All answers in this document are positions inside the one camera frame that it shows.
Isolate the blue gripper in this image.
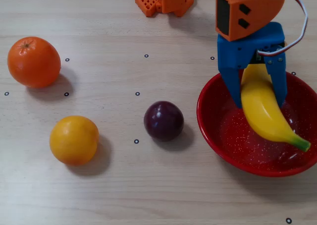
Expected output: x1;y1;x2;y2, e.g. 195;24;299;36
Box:
217;21;288;109

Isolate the yellow banana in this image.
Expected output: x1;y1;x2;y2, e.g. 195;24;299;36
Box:
240;63;312;153

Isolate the orange robot base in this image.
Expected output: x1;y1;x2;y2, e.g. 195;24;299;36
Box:
134;0;195;18

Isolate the red speckled bowl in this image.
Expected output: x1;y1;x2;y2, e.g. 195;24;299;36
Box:
197;64;317;178

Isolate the dark purple plum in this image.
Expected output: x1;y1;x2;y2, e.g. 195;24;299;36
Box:
143;101;185;142

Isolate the yellow round fruit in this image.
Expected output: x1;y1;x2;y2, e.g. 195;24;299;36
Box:
49;115;100;166

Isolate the orange fruit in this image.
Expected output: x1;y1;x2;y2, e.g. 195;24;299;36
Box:
7;36;61;89

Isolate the red white servo cable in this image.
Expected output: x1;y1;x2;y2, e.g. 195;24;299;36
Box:
247;0;309;56

